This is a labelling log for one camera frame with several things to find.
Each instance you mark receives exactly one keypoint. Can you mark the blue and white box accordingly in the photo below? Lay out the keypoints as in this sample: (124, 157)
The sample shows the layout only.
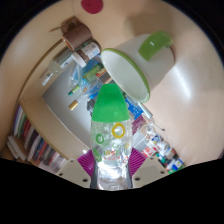
(134, 108)

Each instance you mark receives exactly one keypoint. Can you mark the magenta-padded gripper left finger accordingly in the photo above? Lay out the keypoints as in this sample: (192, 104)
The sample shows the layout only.
(71, 171)

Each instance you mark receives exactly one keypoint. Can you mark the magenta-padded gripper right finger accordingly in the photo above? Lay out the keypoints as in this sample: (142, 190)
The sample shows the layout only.
(151, 168)

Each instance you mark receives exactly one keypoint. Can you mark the brown jar with white lid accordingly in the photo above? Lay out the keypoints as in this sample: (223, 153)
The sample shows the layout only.
(87, 53)

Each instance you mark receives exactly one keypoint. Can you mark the clear bottle with green cap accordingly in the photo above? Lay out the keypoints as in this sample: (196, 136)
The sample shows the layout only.
(110, 106)

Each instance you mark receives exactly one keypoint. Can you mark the flat round red coaster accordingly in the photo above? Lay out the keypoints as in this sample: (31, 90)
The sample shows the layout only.
(92, 6)

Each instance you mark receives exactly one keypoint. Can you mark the tall clear glass bottle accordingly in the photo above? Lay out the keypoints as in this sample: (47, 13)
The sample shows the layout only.
(56, 66)

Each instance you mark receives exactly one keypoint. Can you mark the brown mug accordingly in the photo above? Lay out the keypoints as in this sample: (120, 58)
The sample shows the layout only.
(77, 35)

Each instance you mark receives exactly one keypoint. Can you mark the wooden shelf unit with books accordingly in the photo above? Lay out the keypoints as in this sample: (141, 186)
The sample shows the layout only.
(33, 143)

